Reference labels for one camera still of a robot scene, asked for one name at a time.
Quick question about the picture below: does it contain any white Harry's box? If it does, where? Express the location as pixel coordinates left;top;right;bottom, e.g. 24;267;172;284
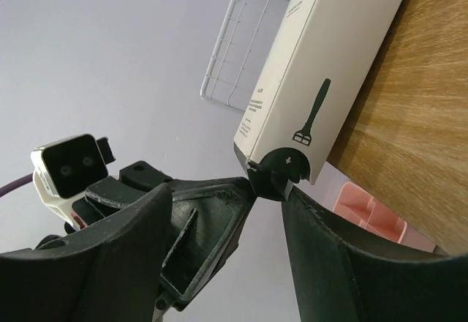
234;0;402;190

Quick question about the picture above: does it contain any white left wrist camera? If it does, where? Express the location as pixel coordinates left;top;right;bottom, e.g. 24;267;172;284
30;134;116;230

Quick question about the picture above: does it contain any pink compartment tray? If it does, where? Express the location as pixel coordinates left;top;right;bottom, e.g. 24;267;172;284
333;181;407;243

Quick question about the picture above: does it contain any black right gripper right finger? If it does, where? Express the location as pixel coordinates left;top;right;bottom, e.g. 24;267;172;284
282;187;467;321

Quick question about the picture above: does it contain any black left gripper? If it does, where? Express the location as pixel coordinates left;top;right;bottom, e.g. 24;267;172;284
34;160;172;249

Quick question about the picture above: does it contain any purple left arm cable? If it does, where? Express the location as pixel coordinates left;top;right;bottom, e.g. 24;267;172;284
0;175;37;199

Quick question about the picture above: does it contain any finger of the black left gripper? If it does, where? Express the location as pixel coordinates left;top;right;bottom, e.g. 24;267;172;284
161;177;257;302

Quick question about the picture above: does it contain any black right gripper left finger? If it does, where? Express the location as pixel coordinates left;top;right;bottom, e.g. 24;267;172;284
1;185;172;321

